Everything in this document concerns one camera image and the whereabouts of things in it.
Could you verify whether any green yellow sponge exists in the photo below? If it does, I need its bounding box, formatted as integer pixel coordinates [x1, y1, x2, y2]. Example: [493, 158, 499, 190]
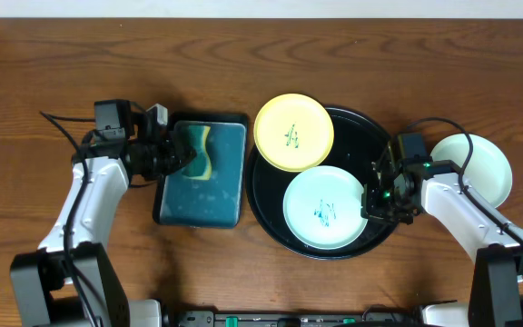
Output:
[181, 124, 212, 181]

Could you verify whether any mint plate with large scribble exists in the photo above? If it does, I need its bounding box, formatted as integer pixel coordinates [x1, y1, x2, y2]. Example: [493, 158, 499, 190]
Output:
[282, 165, 367, 250]

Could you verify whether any mint plate with small scribble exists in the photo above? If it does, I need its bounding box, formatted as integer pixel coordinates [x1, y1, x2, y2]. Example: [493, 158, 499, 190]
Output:
[430, 134, 513, 208]

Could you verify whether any yellow plate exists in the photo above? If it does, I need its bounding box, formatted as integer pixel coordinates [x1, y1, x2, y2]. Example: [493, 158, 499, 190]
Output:
[253, 94, 334, 173]

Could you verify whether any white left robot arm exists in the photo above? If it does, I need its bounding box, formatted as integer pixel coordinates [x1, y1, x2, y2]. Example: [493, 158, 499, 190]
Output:
[10, 137, 196, 326]

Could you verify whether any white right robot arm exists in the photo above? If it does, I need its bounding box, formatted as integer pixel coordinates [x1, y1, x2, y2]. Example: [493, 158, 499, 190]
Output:
[361, 163, 523, 326]

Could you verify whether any black rectangular water tray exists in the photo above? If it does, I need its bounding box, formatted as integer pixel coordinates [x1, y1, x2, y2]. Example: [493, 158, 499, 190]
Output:
[153, 113, 248, 228]

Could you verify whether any round black serving tray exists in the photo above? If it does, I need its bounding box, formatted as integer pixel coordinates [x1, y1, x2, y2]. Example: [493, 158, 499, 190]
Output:
[245, 107, 395, 260]

